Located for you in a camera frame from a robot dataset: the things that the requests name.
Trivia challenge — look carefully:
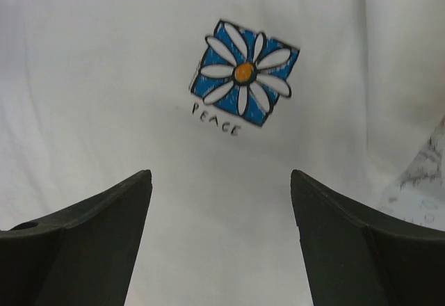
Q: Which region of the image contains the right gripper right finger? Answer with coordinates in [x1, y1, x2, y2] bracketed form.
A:
[291, 170, 444, 306]

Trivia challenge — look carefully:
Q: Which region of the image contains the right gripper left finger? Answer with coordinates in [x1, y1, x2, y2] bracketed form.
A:
[1, 170, 152, 306]

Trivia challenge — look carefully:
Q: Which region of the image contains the white daisy print t-shirt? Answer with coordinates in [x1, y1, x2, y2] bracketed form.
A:
[1, 0, 444, 305]

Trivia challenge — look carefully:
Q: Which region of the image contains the floral patterned table mat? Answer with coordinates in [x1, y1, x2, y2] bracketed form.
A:
[377, 120, 444, 231]

